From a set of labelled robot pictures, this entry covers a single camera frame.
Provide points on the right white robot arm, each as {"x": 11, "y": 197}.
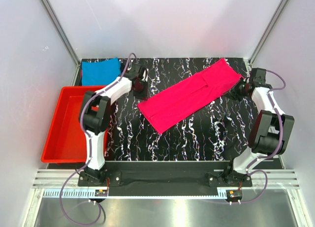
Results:
{"x": 270, "y": 133}

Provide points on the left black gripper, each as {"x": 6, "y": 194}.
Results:
{"x": 143, "y": 95}

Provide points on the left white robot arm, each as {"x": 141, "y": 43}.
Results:
{"x": 95, "y": 116}

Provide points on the red plastic bin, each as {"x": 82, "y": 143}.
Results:
{"x": 66, "y": 143}

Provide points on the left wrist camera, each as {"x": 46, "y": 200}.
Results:
{"x": 145, "y": 75}

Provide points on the left aluminium frame post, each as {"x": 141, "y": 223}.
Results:
{"x": 61, "y": 33}

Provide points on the right aluminium frame post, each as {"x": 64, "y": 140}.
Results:
{"x": 268, "y": 30}

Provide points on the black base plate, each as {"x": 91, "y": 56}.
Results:
{"x": 152, "y": 179}

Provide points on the pink t shirt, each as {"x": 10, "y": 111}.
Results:
{"x": 179, "y": 101}

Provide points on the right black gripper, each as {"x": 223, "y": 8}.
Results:
{"x": 234, "y": 95}

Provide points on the blue folded t shirt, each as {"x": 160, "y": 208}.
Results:
{"x": 100, "y": 73}

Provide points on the aluminium frame post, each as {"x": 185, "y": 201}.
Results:
{"x": 61, "y": 33}
{"x": 268, "y": 30}

